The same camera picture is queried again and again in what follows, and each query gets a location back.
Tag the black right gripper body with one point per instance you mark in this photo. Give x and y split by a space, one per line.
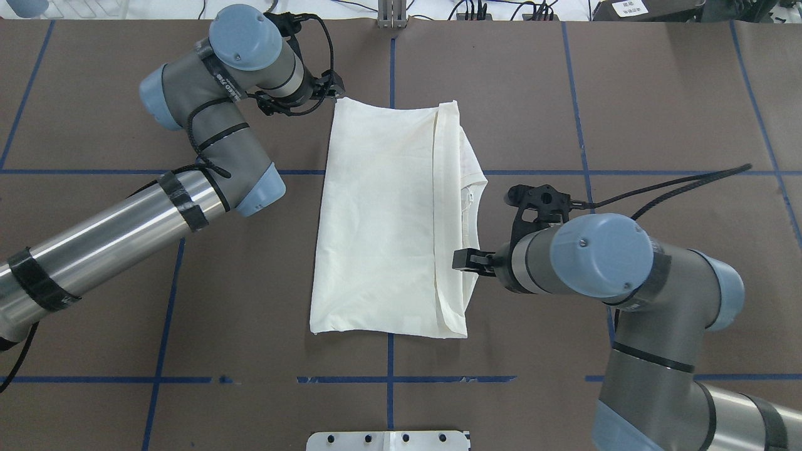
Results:
505 268

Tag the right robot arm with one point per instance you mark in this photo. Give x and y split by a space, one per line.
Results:
667 298

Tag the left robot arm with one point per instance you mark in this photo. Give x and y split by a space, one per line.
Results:
284 62

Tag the aluminium frame post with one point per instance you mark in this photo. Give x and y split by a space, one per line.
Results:
392 14

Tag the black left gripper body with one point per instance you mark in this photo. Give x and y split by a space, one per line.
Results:
310 91

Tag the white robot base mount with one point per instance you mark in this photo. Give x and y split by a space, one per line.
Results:
391 440

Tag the cream long-sleeve cat shirt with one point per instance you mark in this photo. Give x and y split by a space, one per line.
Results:
401 195

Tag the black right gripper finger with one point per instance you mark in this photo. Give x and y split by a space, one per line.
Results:
474 261

